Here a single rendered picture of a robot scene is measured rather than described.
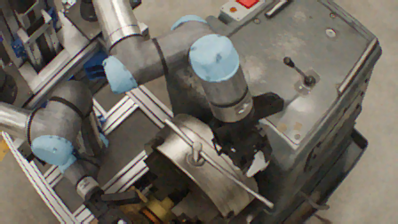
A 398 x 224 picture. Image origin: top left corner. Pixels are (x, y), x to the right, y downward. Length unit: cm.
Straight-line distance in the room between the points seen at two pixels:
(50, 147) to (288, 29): 76
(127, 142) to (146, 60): 156
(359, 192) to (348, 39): 131
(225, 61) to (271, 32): 60
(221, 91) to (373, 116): 203
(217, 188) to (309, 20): 57
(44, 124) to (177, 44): 42
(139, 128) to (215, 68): 166
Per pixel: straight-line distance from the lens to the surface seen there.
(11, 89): 160
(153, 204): 136
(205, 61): 85
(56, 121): 117
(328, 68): 139
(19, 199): 280
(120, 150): 246
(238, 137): 99
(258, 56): 138
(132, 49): 94
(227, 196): 129
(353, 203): 259
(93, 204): 142
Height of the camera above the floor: 239
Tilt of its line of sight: 61 degrees down
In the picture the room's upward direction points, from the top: 8 degrees counter-clockwise
